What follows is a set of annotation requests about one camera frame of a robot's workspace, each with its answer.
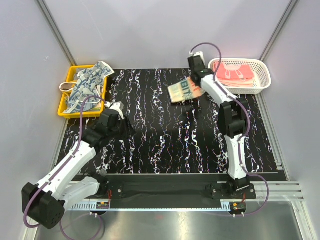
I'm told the orange grey printed towel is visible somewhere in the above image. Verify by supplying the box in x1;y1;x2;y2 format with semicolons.
168;77;205;104

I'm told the pink bunny towel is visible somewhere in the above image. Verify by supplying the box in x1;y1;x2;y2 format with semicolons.
212;62;254;79

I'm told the blue white patterned towel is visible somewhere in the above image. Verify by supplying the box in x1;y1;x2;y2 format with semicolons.
63;61;115;114

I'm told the plain pink towel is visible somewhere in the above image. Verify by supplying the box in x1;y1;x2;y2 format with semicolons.
215;76;254;88

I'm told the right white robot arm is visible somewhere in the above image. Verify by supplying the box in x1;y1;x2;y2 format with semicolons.
188;54;250;199

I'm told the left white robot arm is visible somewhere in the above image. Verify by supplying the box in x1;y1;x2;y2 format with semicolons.
21;105;135;230

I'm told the beige cloth loop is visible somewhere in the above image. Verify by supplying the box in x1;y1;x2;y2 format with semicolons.
59;82;76;93

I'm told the black marble pattern mat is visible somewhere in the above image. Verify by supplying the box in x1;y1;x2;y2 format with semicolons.
48;68;288;182

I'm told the white perforated basket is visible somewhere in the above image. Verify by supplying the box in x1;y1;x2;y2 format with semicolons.
208;58;272;95

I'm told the yellow plastic bin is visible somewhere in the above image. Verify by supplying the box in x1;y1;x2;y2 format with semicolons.
57;61;115;119

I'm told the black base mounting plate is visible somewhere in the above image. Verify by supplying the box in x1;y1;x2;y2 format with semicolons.
72;172;257;210

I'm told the left small circuit board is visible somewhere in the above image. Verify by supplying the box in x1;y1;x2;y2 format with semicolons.
96;201;110;209

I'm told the small circuit board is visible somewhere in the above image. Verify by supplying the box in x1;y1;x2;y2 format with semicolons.
232;202;246;211
96;201;110;209

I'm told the right small circuit board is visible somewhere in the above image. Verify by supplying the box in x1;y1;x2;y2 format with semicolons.
232;202;246;211

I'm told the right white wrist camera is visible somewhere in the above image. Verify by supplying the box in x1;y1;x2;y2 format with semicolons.
189;51;205;62

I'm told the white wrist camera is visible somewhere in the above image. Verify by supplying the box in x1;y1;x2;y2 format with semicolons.
189;51;205;62
104;101;124;119

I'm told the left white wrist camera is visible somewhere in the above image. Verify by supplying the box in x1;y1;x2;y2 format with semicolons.
104;101;124;119

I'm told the slotted white cable duct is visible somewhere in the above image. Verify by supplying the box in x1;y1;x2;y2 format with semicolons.
68;201;97;211

